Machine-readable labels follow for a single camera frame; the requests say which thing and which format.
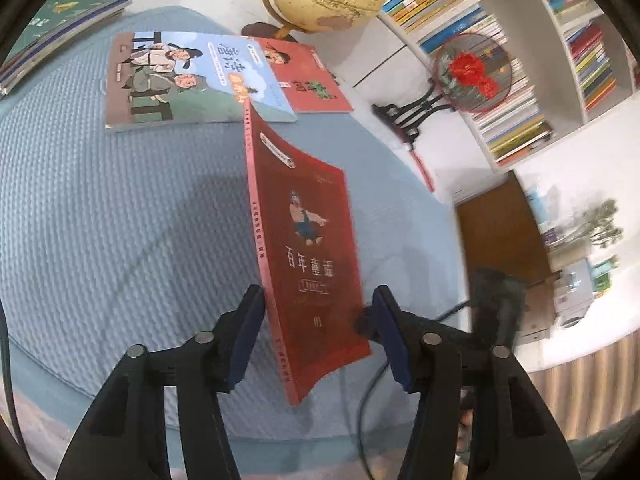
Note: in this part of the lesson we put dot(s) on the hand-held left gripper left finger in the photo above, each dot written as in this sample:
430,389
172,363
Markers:
245,340

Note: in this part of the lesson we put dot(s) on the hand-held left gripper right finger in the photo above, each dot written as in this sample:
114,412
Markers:
395,345

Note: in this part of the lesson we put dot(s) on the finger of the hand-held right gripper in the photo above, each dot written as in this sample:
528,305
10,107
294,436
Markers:
365,322

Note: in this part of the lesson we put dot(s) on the red book cartoon man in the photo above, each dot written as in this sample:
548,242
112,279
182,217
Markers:
310,240

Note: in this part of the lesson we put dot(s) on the red book yellow-robed man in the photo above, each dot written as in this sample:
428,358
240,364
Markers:
310,90

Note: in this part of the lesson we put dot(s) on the stack of thin books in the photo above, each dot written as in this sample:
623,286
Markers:
60,15

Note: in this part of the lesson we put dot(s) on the row of pale-spined books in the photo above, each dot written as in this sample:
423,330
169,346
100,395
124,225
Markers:
520,130

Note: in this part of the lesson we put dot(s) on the person's right hand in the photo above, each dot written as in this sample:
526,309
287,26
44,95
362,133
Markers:
466,425

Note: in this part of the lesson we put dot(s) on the grey white box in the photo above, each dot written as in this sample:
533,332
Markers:
575,295

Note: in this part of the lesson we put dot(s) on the green box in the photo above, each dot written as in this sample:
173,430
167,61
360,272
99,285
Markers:
605,275

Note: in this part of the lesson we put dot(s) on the pale blue box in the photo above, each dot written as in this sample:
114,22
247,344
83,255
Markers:
537,205

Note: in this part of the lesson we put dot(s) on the green potted plant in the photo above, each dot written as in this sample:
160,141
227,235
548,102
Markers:
600,220

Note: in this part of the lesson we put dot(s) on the blue quilted mat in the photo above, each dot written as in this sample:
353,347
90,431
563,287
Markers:
125,235

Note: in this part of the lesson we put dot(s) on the red tassel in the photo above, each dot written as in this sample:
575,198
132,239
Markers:
422,170

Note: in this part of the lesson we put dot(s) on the red flower embroidered fan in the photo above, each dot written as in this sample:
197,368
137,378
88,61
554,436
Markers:
470,70

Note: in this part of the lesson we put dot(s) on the white bookshelf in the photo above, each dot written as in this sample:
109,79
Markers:
390,60

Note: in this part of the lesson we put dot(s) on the light blue cartoon poets book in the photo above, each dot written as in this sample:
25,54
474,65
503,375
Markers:
190,80

